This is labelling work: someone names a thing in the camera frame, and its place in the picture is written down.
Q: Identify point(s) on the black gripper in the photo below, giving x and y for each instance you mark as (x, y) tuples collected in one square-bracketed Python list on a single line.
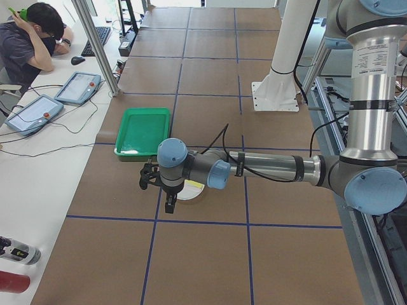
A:
[(172, 191)]

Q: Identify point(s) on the white round plate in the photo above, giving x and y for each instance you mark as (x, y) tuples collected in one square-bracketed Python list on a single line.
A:
[(189, 192)]

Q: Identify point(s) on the yellow plastic spoon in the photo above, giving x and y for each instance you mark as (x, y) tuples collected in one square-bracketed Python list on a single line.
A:
[(195, 184)]

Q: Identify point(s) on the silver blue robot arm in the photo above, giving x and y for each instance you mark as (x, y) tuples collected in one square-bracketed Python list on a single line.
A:
[(365, 173)]

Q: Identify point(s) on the green plastic tray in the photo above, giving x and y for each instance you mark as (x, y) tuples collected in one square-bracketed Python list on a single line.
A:
[(141, 130)]

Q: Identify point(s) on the far blue teach pendant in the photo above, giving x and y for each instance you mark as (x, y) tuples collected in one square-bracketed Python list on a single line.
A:
[(79, 88)]

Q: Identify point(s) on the blue teach pendant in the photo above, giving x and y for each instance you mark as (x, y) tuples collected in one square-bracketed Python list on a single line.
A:
[(35, 115), (79, 88)]

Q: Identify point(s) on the near blue teach pendant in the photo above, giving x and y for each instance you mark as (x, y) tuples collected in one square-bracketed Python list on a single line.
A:
[(35, 115)]

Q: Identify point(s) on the black computer mouse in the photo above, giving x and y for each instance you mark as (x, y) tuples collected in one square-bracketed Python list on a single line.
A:
[(76, 60)]

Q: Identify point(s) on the red bottle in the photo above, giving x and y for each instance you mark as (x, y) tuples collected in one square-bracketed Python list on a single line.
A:
[(14, 283)]

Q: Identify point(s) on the seated person dark shirt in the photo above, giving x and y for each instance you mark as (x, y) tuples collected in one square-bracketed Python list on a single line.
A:
[(28, 44)]

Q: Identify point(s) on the white camera pillar mount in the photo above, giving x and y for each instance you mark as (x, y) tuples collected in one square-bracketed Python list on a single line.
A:
[(277, 91)]

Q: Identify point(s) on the aluminium frame post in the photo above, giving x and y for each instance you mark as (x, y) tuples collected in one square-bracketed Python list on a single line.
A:
[(91, 33)]

